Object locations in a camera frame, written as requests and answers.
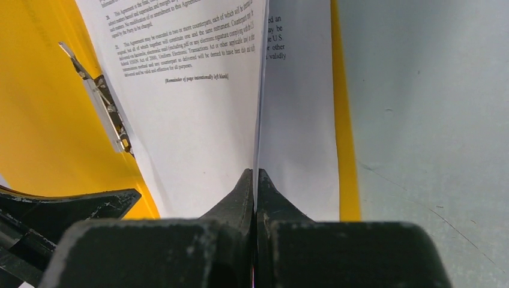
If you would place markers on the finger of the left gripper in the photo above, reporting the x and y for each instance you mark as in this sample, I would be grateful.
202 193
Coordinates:
32 226

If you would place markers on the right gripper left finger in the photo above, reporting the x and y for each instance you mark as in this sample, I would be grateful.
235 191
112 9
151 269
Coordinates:
213 250

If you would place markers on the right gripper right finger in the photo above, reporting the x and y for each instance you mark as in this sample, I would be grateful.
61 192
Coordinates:
296 251

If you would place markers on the orange plastic folder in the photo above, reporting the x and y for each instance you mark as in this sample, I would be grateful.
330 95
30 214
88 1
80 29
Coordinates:
52 141

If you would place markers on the printed paper sheet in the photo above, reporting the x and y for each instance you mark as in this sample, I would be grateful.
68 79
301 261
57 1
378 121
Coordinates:
298 139
185 76

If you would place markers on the metal folder clip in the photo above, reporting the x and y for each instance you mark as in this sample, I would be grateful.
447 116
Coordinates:
104 105

